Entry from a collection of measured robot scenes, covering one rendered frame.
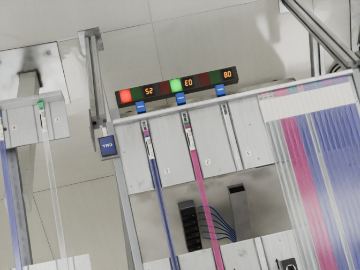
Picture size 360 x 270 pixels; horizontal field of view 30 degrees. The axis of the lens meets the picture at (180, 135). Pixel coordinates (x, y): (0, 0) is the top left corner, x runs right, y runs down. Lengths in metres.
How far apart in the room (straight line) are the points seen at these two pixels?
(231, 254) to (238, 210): 0.37
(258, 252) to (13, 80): 1.20
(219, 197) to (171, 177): 0.37
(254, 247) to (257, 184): 0.40
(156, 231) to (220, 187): 0.25
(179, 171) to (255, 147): 0.21
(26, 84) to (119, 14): 0.41
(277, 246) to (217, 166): 0.26
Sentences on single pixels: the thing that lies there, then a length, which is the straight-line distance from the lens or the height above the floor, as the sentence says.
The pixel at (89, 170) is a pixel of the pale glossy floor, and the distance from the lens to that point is 2.71.
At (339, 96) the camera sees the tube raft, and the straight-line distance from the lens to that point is 1.86.
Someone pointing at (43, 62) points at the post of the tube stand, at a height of 0.01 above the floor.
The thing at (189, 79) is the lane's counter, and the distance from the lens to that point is 1.85.
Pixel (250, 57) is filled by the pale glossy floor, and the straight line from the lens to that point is 2.59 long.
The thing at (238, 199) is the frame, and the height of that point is 0.66.
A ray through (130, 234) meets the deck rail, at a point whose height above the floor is 0.93.
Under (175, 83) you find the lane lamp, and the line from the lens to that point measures 1.84.
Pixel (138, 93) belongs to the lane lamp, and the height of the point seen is 0.66.
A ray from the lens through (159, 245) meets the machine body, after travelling 2.17.
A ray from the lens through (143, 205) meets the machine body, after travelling 2.07.
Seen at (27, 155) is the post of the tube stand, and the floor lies 0.62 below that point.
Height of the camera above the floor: 2.31
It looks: 60 degrees down
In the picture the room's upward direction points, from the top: 162 degrees clockwise
